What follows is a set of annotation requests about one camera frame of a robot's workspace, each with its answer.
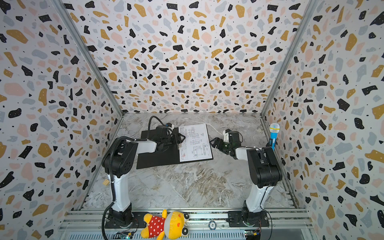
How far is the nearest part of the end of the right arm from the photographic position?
2.56ft

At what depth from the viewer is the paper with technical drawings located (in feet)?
3.26

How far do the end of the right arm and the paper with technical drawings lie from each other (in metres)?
0.10
